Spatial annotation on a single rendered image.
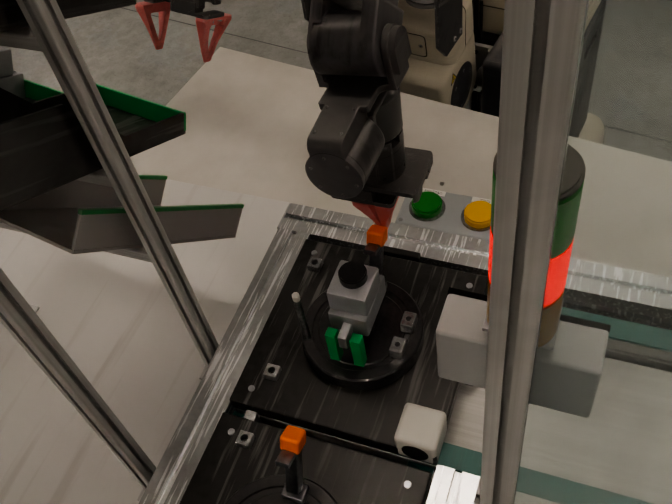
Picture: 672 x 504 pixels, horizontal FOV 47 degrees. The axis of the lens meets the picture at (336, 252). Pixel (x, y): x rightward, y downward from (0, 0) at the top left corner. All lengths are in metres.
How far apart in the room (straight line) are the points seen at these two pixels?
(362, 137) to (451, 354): 0.22
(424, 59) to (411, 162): 0.69
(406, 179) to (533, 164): 0.42
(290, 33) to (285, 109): 1.67
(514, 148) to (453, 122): 0.92
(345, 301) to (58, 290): 0.54
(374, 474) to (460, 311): 0.28
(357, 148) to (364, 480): 0.34
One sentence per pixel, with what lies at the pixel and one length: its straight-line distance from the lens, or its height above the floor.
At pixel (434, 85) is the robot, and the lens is 1.46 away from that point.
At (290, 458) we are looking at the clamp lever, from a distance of 0.74.
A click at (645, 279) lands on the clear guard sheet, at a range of 0.45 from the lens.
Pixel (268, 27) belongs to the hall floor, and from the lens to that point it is 3.07.
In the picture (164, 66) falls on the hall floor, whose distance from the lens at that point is 3.02.
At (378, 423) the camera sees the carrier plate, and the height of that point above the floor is 0.97.
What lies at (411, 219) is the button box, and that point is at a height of 0.96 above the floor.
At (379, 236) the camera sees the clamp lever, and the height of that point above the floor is 1.07.
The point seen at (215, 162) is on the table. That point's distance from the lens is 1.29.
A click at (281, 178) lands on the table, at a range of 1.23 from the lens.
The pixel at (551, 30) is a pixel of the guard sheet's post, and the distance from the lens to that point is 0.33.
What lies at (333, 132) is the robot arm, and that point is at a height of 1.27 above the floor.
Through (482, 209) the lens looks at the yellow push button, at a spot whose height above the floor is 0.97.
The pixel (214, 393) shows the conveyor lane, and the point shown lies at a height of 0.95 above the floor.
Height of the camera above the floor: 1.73
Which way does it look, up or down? 51 degrees down
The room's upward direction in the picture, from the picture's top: 12 degrees counter-clockwise
